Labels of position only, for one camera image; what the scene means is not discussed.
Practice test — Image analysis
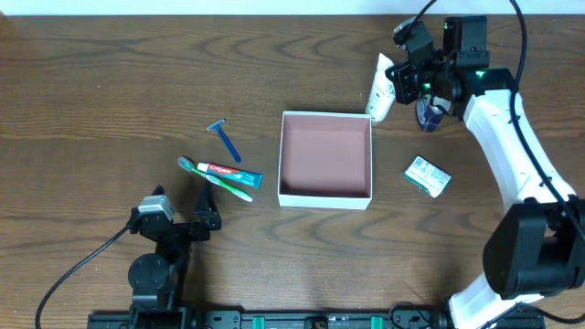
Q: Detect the green white soap packet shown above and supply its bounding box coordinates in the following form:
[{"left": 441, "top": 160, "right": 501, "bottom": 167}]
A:
[{"left": 403, "top": 155, "right": 452, "bottom": 198}]

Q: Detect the white box with pink interior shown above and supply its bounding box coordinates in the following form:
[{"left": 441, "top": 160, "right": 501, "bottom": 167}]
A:
[{"left": 277, "top": 111, "right": 373, "bottom": 210}]

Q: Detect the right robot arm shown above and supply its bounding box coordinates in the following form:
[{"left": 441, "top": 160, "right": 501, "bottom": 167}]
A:
[{"left": 386, "top": 16, "right": 584, "bottom": 328}]

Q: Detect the Colgate toothpaste tube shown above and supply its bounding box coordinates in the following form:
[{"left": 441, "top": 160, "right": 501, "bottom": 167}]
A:
[{"left": 197, "top": 163, "right": 263, "bottom": 189}]

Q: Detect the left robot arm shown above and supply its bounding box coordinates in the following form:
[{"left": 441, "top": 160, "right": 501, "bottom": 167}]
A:
[{"left": 128, "top": 183, "right": 222, "bottom": 328}]

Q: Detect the green toothbrush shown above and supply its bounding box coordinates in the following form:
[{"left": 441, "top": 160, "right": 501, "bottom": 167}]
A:
[{"left": 177, "top": 156, "right": 253, "bottom": 202}]

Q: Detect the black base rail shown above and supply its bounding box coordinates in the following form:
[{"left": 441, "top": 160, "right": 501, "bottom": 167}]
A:
[{"left": 86, "top": 306, "right": 548, "bottom": 329}]

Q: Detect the clear bottle with dark cap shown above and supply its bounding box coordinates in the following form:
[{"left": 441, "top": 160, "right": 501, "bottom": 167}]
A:
[{"left": 415, "top": 95, "right": 447, "bottom": 133}]

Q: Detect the white Pantene tube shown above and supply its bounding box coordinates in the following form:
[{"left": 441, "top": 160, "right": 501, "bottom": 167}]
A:
[{"left": 366, "top": 53, "right": 396, "bottom": 123}]

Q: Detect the blue disposable razor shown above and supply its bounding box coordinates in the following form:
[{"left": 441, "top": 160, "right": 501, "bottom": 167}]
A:
[{"left": 207, "top": 118, "right": 241, "bottom": 164}]

